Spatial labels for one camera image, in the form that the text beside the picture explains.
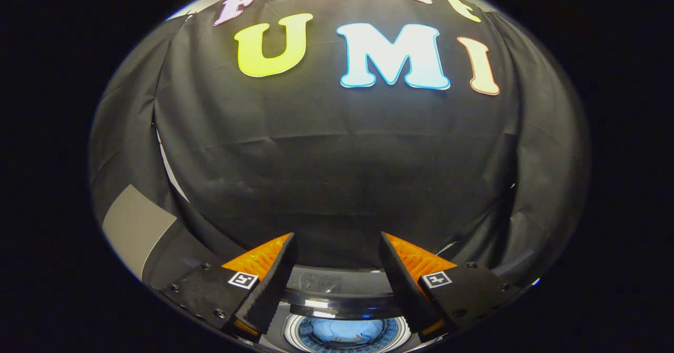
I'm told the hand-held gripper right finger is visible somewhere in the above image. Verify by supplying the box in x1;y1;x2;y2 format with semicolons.
378;231;523;339

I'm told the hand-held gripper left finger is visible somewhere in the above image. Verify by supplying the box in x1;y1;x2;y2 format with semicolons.
161;232;299;339

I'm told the grey washing machine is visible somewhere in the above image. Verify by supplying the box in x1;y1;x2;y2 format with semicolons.
258;311;423;353

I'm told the light blue polo shirt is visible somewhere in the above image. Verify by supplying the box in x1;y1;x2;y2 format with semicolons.
308;317;385;346

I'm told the black backdrop cloth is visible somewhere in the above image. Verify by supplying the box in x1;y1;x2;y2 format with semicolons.
88;0;591;290

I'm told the grey cabinet with dark top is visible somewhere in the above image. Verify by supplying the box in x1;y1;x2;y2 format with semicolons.
102;184;248;291

